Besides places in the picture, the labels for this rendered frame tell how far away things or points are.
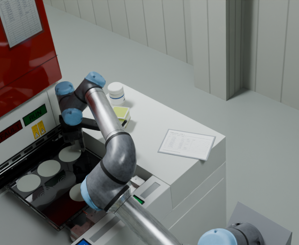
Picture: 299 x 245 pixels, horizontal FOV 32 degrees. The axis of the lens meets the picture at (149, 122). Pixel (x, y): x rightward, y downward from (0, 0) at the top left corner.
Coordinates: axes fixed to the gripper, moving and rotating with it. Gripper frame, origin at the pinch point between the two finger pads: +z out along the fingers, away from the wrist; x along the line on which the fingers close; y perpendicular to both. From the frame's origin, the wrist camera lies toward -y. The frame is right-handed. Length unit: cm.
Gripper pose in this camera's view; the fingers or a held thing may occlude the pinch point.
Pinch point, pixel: (84, 148)
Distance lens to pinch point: 233.7
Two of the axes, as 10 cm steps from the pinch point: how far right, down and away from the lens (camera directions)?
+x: 1.5, 6.3, -7.6
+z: 1.0, 7.5, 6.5
